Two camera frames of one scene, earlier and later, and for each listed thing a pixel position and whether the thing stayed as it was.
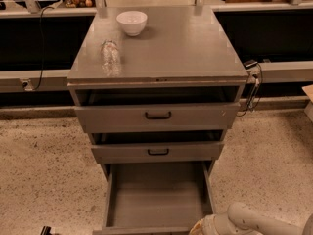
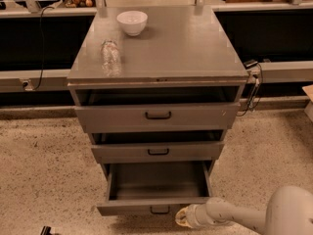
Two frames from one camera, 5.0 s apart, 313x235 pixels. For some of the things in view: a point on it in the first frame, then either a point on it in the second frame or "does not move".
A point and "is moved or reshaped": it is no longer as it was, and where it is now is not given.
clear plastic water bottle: [110, 55] does not move
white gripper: [215, 225] to [196, 213]
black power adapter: [249, 63] does not move
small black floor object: [46, 230] does not move
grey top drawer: [156, 109] does not move
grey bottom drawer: [156, 198] is moved or reshaped
